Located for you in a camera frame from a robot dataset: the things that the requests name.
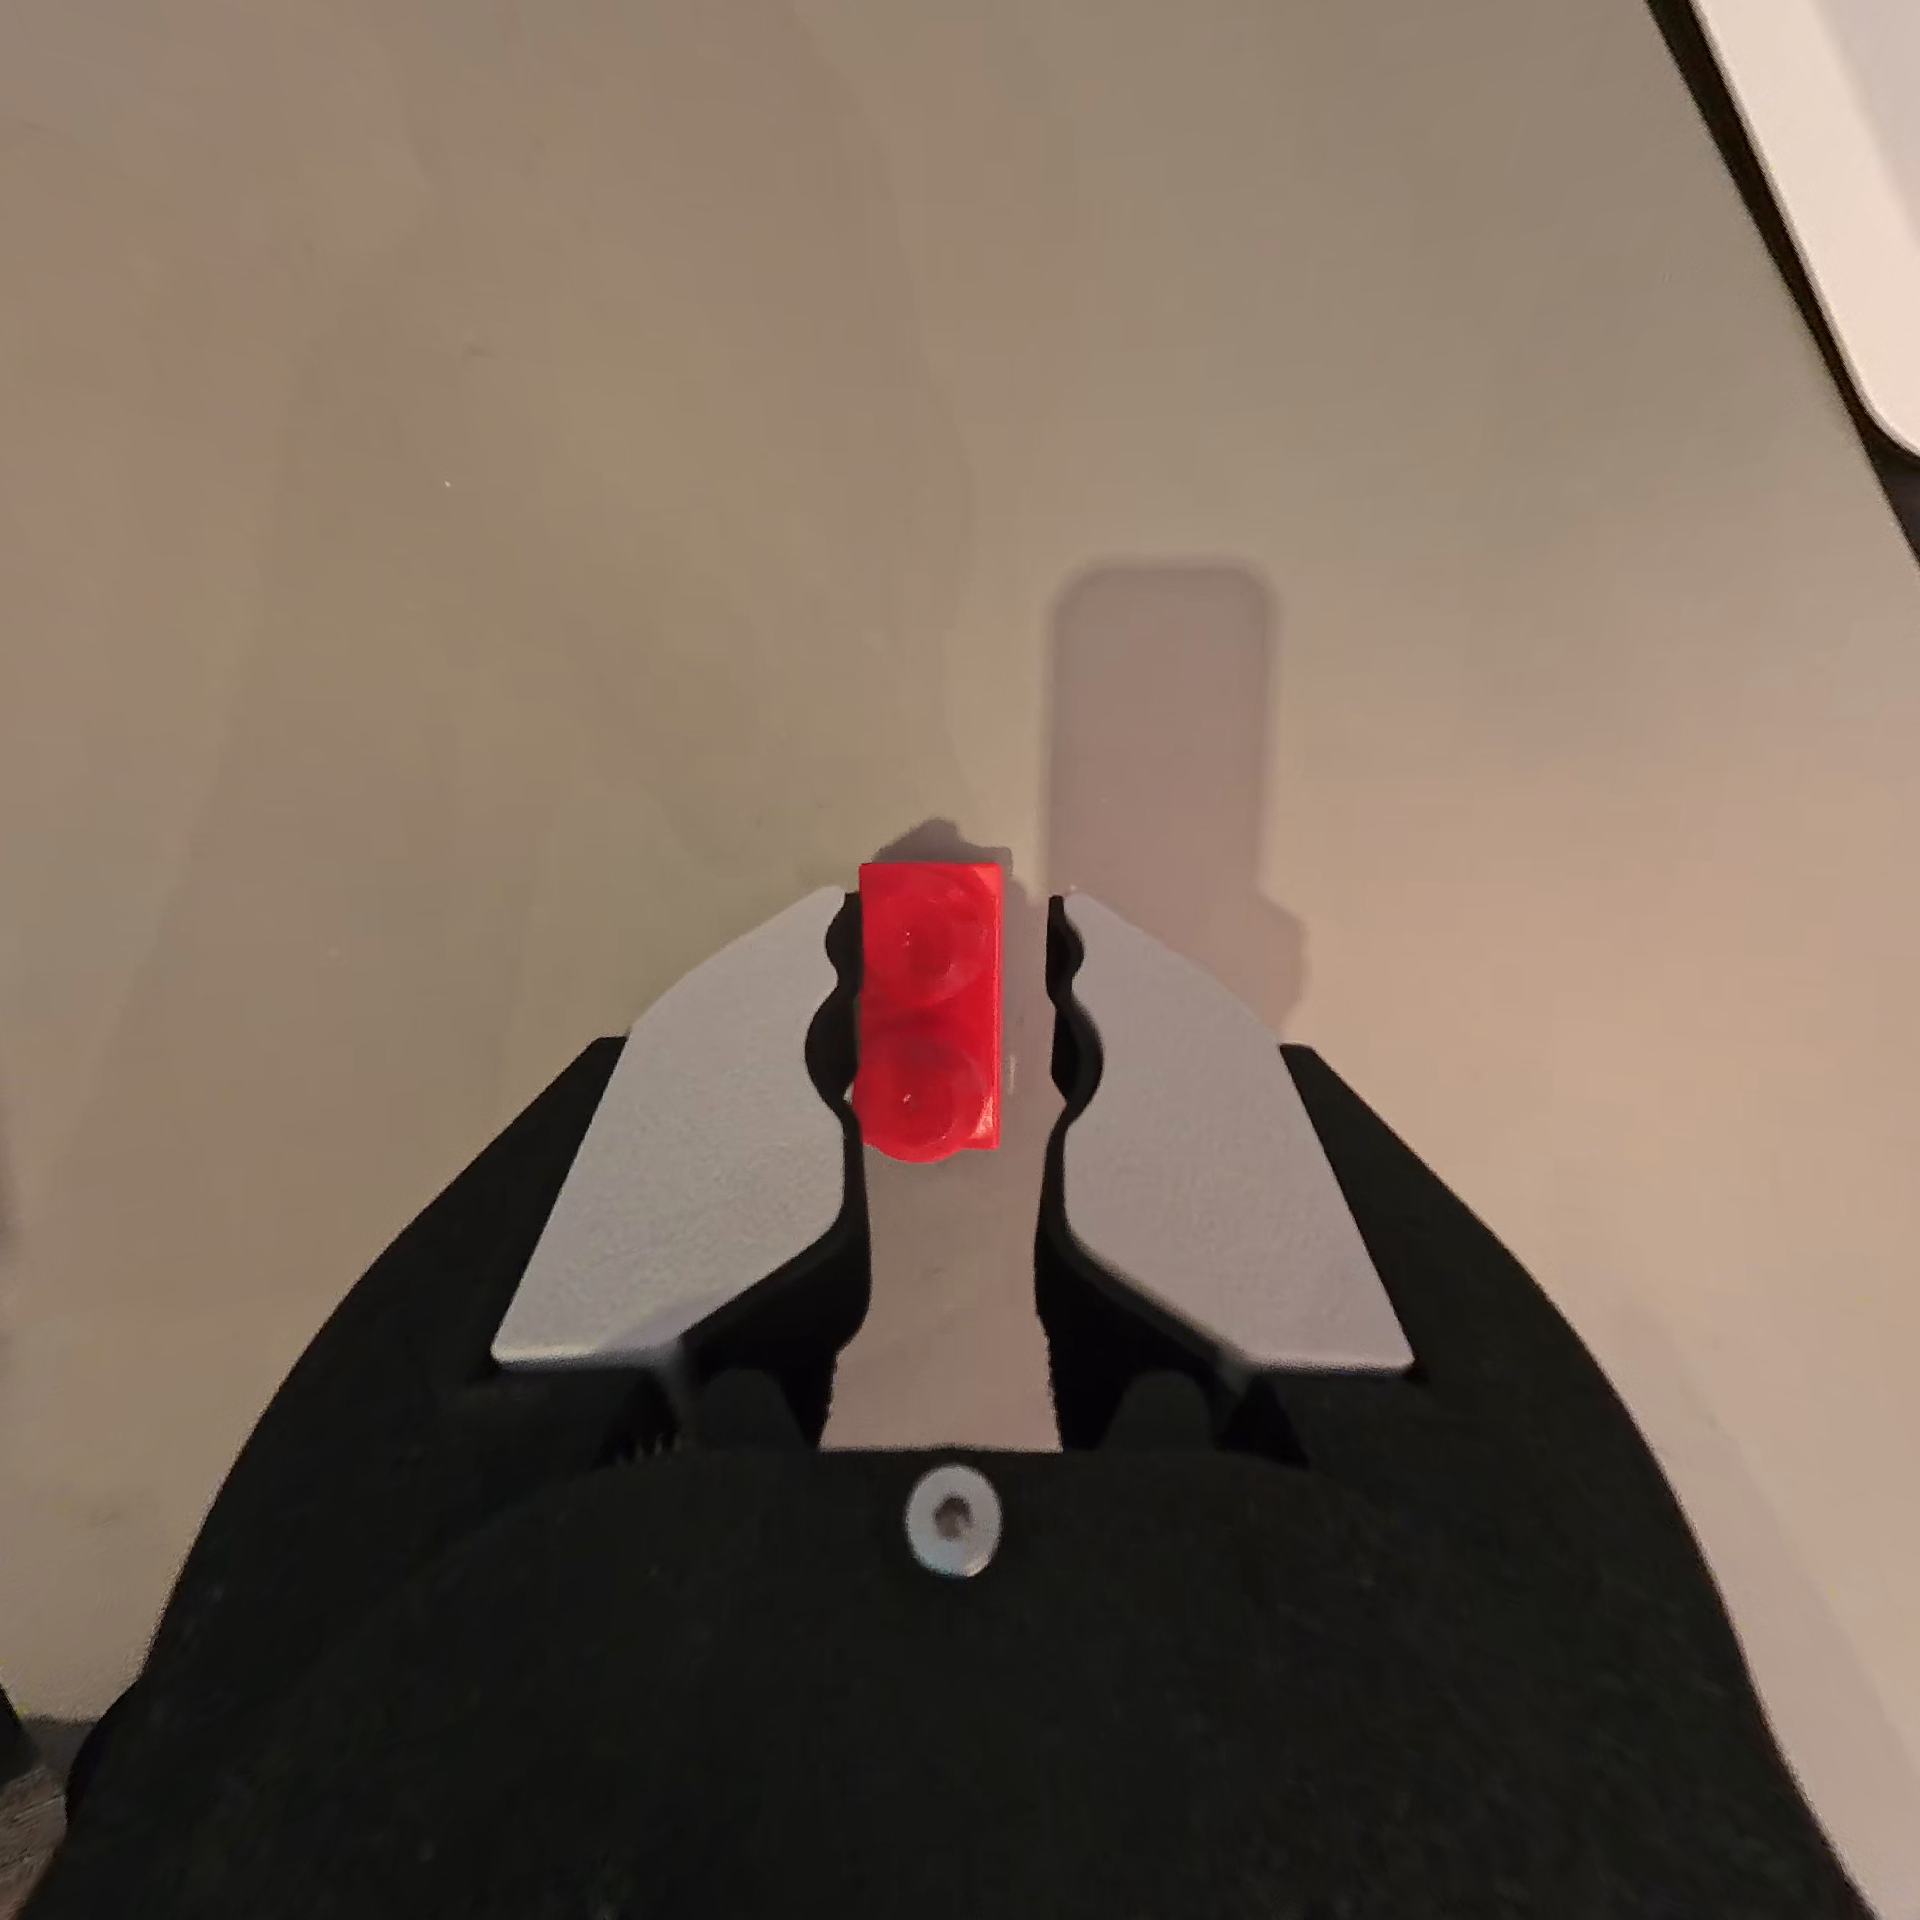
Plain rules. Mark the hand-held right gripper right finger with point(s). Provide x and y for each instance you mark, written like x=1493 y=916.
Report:
x=1215 y=1200

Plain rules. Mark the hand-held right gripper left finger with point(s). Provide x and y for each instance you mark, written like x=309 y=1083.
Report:
x=691 y=1184

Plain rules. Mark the red two-stud toy block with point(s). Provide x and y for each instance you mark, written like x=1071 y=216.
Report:
x=931 y=990

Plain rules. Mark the grey desk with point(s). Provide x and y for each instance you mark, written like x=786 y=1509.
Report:
x=452 y=599

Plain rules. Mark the instruction sheet on stand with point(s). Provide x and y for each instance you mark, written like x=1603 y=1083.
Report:
x=1846 y=182

